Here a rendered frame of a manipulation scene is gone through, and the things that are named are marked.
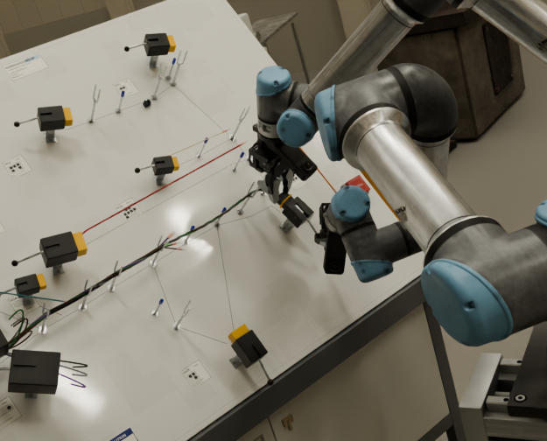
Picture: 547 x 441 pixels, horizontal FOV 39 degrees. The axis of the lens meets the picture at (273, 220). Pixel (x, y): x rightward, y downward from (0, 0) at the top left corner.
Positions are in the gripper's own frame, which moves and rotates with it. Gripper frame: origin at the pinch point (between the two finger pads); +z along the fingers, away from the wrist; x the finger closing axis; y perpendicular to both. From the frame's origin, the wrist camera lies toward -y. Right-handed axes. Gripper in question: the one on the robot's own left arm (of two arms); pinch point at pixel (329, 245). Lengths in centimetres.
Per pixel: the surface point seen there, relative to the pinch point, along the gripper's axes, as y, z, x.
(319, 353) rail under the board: -25.9, 0.0, 2.6
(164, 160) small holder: 18.6, -5.7, 40.2
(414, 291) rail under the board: -9.1, 12.1, -23.5
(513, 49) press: 218, 337, -183
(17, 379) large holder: -33, -33, 63
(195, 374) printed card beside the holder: -31.4, -8.6, 30.9
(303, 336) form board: -21.9, 0.3, 6.2
